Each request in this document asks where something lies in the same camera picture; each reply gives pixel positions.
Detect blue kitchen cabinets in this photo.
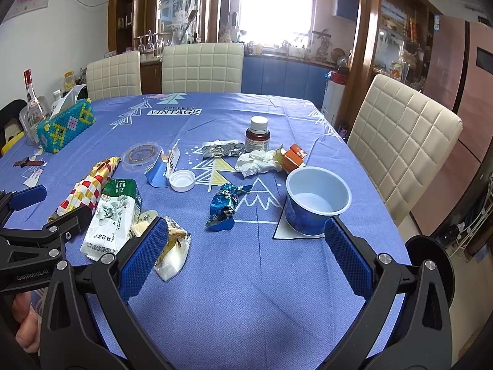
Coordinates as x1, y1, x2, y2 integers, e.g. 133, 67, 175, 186
241, 55, 332, 109

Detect beaded colourful tissue box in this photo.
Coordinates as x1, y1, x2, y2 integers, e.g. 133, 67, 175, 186
36, 99, 95, 154

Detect cream chair far left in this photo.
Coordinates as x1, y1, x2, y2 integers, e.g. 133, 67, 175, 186
86, 51, 142, 101

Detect white plastic bottle cap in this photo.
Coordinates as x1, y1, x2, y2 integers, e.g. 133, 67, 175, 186
168, 170, 196, 193

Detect wooden display cabinet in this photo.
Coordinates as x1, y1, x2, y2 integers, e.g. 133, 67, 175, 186
107, 0, 163, 95

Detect white water dispenser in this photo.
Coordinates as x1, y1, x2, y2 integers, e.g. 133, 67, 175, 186
321, 71, 348, 126

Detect orange paper carton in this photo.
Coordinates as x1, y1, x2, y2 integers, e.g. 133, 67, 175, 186
281, 144, 308, 173

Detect brown medicine bottle white cap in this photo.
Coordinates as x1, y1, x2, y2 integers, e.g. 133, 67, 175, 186
245, 115, 271, 152

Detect cream chair right side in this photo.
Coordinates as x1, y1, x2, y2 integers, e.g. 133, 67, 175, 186
348, 74, 463, 225

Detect blue foil candy wrapper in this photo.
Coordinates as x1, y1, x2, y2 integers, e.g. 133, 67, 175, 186
206, 183, 252, 231

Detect left human hand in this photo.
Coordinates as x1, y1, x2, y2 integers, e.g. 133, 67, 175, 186
12, 291, 40, 354

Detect white tissue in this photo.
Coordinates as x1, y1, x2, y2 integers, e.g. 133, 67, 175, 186
235, 150, 283, 178

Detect blue patterned tablecloth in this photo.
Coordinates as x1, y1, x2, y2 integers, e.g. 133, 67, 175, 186
7, 94, 409, 369

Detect clear round plastic lid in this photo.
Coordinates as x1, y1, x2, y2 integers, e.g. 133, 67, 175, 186
121, 142, 162, 172

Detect cream chair far middle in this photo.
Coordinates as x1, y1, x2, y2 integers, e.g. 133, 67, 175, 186
161, 43, 244, 94

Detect pink copper refrigerator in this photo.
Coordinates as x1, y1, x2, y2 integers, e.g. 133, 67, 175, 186
408, 14, 493, 238

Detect red yellow checkered wrapper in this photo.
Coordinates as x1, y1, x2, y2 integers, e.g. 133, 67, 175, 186
48, 156, 121, 222

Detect cream chair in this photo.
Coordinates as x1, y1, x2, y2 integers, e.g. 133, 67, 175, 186
348, 74, 463, 225
161, 43, 244, 94
86, 51, 142, 101

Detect silver blister pack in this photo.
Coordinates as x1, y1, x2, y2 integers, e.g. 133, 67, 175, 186
202, 140, 245, 159

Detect clear glass liquor bottle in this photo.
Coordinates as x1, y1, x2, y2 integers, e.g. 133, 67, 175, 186
23, 68, 50, 145

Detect blue white paper cup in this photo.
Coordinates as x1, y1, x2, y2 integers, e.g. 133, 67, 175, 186
284, 166, 352, 238

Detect green white tissue packet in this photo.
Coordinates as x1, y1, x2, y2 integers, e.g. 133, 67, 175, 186
80, 179, 142, 261

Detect small blue white carton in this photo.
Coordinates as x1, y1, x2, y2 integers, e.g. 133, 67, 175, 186
145, 142, 181, 188

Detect clear yellow snack wrapper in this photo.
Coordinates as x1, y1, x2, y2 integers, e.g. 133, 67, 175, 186
130, 210, 191, 282

